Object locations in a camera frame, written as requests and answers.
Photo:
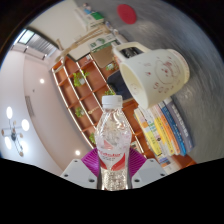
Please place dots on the stack of colourful books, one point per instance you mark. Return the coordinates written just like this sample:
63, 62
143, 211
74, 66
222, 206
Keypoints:
166, 130

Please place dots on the ceiling air vent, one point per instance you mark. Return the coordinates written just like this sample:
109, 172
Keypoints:
30, 106

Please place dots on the green and white box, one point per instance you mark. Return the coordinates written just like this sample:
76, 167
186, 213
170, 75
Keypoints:
101, 42

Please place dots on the clear plastic water bottle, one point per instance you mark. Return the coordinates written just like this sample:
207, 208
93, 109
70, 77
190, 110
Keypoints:
112, 140

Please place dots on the round ceiling spotlight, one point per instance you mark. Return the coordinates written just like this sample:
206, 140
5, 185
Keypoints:
77, 152
41, 80

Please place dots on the flat round red coaster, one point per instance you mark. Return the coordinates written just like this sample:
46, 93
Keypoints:
126, 14

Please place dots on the cream mug with red print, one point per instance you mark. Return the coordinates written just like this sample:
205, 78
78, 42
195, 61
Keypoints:
160, 71

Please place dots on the branched ceiling lamp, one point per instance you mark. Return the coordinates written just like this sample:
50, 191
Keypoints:
13, 133

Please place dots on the window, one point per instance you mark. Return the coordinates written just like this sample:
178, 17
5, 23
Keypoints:
35, 43

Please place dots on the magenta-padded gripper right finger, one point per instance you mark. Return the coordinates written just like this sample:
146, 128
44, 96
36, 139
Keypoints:
150, 170

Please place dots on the wooden shelf unit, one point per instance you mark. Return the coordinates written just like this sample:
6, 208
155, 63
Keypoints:
83, 100

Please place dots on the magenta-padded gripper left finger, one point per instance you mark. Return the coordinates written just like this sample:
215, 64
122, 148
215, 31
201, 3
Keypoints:
75, 170

